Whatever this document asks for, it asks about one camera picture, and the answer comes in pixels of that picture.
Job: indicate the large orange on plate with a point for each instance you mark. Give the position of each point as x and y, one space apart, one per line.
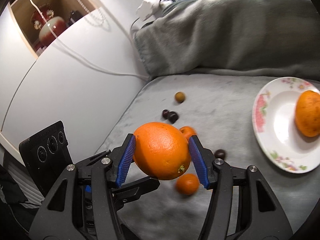
307 114

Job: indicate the large orange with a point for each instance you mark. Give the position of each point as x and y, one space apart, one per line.
161 151
307 114

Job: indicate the far brown longan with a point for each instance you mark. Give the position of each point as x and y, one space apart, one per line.
180 97

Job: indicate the dark cherry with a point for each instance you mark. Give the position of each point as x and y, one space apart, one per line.
172 117
165 113
220 154

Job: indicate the grey blanket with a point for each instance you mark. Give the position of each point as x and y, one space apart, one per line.
233 37

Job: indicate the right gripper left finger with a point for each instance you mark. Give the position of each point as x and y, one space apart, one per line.
80 203

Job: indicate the black camera box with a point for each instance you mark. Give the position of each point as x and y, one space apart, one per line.
45 155

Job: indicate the floral white plate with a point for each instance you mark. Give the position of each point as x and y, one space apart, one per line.
273 119

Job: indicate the tangerine with stem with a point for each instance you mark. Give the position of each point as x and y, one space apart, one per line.
187 131

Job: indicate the white power strip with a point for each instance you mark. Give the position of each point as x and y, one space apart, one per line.
150 8

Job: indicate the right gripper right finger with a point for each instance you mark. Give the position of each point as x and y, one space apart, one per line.
260 215

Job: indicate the red white vase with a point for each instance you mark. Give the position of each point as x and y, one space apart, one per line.
48 24

